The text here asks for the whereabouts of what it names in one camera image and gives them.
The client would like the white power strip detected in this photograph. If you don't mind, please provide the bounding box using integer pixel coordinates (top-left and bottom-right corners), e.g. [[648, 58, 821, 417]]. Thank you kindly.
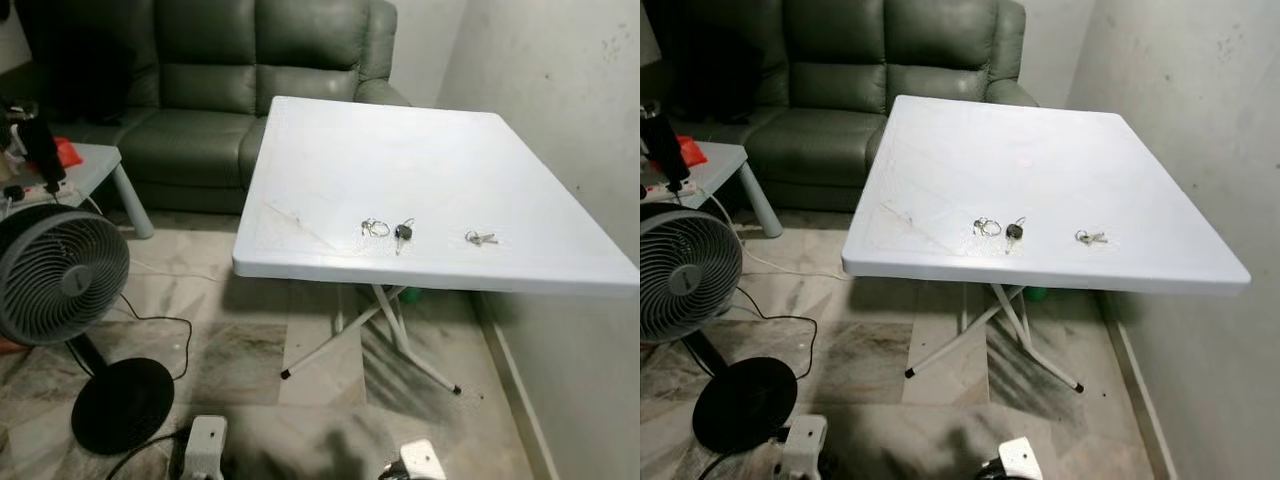
[[640, 176, 703, 199], [0, 177, 78, 201]]

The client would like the grey standing fan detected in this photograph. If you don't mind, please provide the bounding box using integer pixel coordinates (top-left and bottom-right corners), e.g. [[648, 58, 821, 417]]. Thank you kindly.
[[640, 202, 799, 455], [0, 204, 177, 457]]

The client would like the black cylindrical device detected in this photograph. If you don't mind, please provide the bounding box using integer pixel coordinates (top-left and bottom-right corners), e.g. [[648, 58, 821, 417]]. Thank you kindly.
[[641, 112, 691, 193], [17, 116, 67, 195]]

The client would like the small grey side table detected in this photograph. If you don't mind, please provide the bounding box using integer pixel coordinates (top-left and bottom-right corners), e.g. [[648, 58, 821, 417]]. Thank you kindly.
[[640, 141, 785, 239], [0, 142, 155, 240]]

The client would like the black cloth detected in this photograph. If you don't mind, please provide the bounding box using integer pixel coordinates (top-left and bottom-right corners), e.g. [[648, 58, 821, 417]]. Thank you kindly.
[[648, 0, 789, 123], [18, 0, 159, 124]]

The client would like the white folding table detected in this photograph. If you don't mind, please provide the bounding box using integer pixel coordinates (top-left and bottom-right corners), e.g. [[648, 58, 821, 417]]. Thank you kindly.
[[842, 94, 1252, 394], [232, 95, 641, 396]]

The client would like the dark green leather sofa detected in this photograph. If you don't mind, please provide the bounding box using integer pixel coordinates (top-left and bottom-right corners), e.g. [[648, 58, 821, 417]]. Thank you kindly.
[[18, 0, 412, 216], [645, 0, 1041, 214]]

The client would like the white floor cable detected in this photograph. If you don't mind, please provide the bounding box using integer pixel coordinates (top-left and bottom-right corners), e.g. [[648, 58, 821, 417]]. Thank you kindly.
[[744, 250, 849, 279], [128, 256, 238, 282]]

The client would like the black fan power cable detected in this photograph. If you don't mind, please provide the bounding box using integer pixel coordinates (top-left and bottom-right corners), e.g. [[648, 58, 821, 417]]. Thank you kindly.
[[118, 292, 194, 382], [736, 287, 820, 382]]

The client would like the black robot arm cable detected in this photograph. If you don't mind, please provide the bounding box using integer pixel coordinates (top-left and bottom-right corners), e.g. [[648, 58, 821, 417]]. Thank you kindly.
[[698, 430, 793, 480], [104, 428, 193, 480]]

